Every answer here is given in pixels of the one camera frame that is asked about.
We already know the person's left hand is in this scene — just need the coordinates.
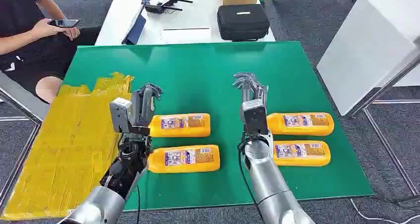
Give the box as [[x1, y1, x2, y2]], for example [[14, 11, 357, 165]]
[[62, 26, 81, 41]]

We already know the orange drink bottle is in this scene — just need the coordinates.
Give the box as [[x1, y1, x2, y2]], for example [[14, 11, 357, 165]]
[[266, 112, 335, 137], [272, 140, 331, 168], [147, 144, 221, 174], [148, 113, 211, 138]]

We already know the black remote controller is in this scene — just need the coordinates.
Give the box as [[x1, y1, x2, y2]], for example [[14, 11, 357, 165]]
[[144, 0, 194, 14]]

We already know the yellow taped sheet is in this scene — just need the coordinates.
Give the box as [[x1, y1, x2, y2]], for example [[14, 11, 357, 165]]
[[1, 72, 135, 221]]

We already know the person's right hand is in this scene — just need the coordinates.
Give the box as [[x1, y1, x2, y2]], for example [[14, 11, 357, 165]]
[[32, 18, 63, 40]]

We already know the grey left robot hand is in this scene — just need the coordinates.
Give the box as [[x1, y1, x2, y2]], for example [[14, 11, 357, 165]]
[[129, 82, 163, 127]]

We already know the dark blue folder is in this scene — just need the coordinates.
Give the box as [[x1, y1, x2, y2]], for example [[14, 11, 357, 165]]
[[121, 0, 155, 46]]

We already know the white floor cable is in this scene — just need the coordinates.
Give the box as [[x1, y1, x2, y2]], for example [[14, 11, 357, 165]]
[[349, 198, 420, 224]]

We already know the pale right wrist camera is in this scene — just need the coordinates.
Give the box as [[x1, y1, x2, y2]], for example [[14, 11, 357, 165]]
[[242, 99, 269, 136]]

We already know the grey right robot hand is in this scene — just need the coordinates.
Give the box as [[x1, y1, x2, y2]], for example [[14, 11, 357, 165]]
[[232, 72, 269, 105]]

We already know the black carrying case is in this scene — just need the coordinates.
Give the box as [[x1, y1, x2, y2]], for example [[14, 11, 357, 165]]
[[216, 3, 271, 42]]

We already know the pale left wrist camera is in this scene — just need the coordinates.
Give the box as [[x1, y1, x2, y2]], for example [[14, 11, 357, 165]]
[[108, 97, 133, 134]]

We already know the person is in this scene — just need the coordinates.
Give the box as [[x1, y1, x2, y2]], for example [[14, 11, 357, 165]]
[[0, 0, 103, 104]]

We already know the white flat box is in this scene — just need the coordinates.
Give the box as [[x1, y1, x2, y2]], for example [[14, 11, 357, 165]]
[[161, 27, 211, 45]]

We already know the steel table frame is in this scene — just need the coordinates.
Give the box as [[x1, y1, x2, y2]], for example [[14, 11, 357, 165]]
[[347, 52, 420, 197]]

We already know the green table mat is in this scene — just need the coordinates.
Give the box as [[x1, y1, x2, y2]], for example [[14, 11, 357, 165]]
[[61, 41, 375, 212]]

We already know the white angled table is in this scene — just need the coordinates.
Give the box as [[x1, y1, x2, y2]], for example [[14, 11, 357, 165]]
[[316, 0, 420, 117]]

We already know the grey metal frame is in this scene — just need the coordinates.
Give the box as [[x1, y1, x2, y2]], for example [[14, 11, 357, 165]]
[[0, 70, 51, 205]]

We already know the black smartphone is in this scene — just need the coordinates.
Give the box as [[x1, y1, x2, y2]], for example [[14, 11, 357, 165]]
[[48, 19, 80, 28]]

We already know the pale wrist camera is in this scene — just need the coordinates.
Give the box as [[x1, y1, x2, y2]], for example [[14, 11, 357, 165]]
[[242, 99, 269, 136], [108, 97, 133, 134]]

